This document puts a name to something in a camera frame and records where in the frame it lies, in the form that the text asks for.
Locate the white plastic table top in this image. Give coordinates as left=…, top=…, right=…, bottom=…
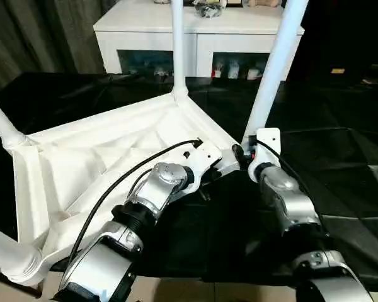
left=6, top=91, right=249, bottom=287

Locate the black mat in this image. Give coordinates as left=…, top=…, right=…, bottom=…
left=0, top=72, right=378, bottom=282

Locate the dark object on cabinet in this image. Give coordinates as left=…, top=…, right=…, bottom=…
left=193, top=1, right=224, bottom=19

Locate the brown plush toy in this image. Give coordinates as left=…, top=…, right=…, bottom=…
left=247, top=0, right=283, bottom=9

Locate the white cabinet with glass doors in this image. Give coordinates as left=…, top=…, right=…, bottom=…
left=93, top=0, right=306, bottom=79

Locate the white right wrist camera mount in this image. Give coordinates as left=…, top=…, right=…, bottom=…
left=247, top=127, right=282, bottom=183

